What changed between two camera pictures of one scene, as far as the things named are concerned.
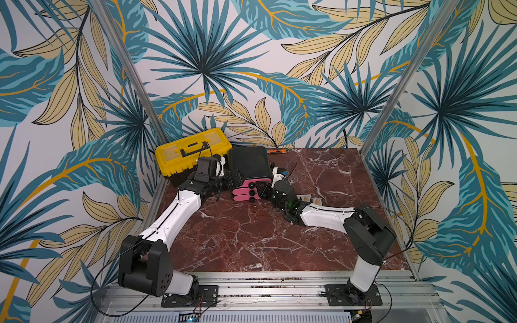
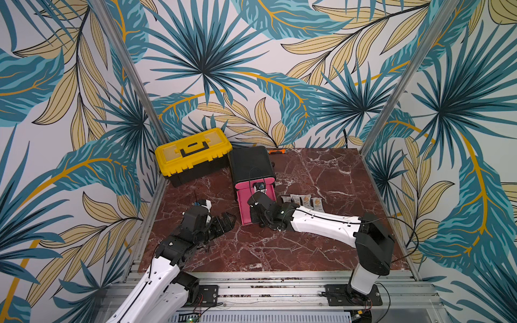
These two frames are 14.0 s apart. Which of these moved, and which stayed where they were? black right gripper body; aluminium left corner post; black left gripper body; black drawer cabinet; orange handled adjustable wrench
Moved: black right gripper body; black left gripper body
Stayed: orange handled adjustable wrench; black drawer cabinet; aluminium left corner post
